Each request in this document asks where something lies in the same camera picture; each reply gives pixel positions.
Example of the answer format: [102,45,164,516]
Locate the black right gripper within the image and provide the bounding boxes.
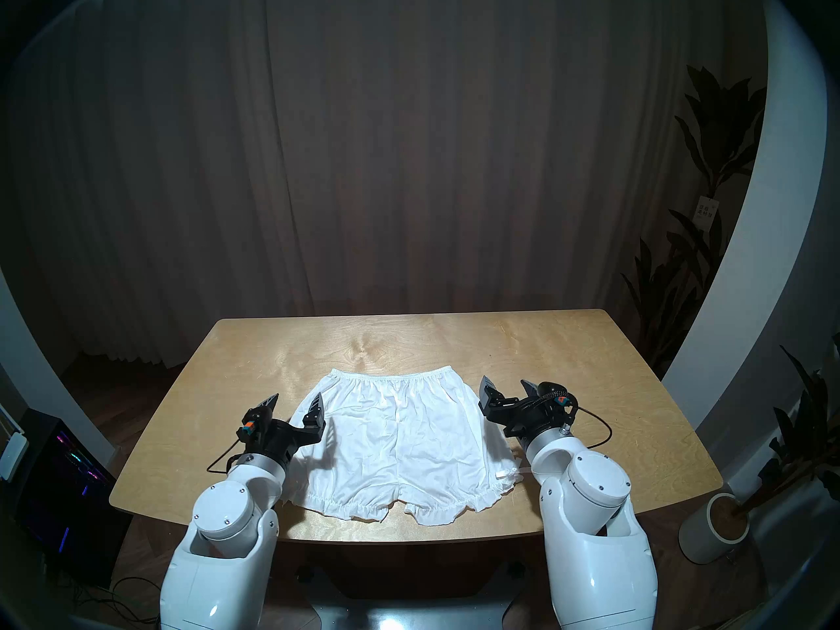
[478,375,578,443]

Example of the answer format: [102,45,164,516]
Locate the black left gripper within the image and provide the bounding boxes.
[240,393,327,470]

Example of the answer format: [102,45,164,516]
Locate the white ruffled pants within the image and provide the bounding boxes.
[283,366,526,528]

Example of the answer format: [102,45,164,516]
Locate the light wooden table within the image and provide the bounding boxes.
[108,309,724,545]

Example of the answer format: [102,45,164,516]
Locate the white round plant pot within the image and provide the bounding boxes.
[678,491,750,565]

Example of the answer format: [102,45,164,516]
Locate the black computer tower with lights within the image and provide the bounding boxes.
[13,409,132,587]

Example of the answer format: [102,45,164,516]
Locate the beige pleated curtain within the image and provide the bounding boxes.
[0,0,768,373]

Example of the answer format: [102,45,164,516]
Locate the dark leafy potted plant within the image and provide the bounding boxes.
[742,333,840,518]

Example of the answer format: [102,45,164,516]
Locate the tall dark leafy plant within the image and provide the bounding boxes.
[620,64,768,377]

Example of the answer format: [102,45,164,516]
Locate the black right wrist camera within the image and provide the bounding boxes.
[538,381,579,414]

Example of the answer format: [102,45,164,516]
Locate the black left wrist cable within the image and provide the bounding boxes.
[207,437,248,474]

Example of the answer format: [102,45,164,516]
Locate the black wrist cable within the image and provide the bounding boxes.
[207,437,248,474]
[564,406,614,450]

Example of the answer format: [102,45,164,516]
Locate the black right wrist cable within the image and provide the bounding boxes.
[564,406,614,450]

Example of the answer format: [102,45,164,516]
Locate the black floor cables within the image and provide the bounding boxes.
[66,573,162,630]

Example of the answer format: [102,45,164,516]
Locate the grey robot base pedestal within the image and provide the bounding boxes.
[295,560,526,630]

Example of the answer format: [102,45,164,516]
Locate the white wall box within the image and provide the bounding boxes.
[0,432,30,482]

